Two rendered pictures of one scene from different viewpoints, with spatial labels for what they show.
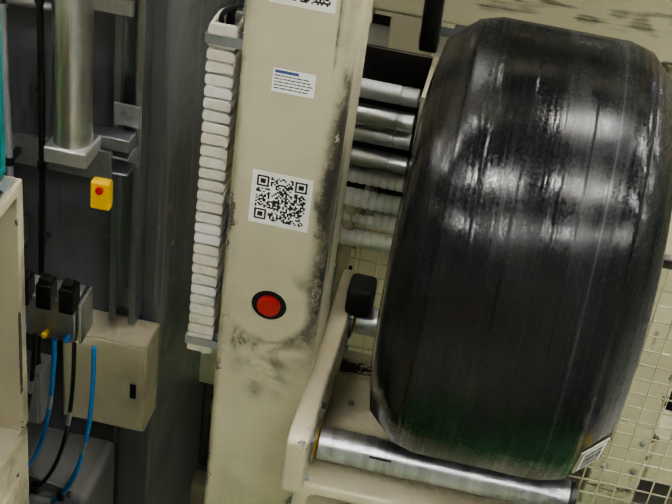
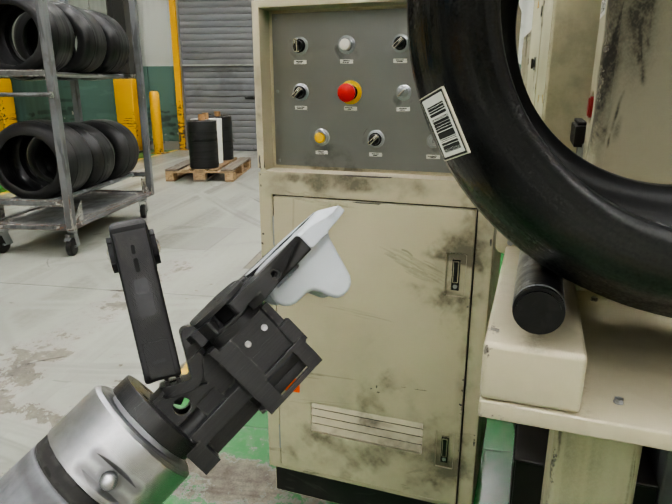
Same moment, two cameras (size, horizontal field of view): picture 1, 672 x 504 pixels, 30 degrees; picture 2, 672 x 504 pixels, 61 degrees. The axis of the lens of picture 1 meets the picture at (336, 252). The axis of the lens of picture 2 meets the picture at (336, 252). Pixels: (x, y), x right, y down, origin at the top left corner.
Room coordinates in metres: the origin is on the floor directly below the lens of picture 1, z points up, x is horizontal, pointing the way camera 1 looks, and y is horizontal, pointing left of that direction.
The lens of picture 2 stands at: (1.12, -0.84, 1.09)
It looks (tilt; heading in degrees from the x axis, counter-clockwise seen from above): 16 degrees down; 103
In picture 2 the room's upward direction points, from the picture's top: straight up
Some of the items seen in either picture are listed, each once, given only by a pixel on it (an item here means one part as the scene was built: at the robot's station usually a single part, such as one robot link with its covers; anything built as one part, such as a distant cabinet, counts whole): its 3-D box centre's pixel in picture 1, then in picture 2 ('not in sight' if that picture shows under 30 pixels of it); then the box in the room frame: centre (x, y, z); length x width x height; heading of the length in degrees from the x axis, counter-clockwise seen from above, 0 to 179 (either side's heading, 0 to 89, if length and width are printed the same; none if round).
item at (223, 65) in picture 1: (218, 193); not in sight; (1.33, 0.16, 1.19); 0.05 x 0.04 x 0.48; 174
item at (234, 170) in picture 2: not in sight; (209, 143); (-2.05, 5.85, 0.38); 1.20 x 0.80 x 0.76; 101
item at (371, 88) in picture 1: (357, 148); not in sight; (1.75, -0.01, 1.05); 0.20 x 0.15 x 0.30; 84
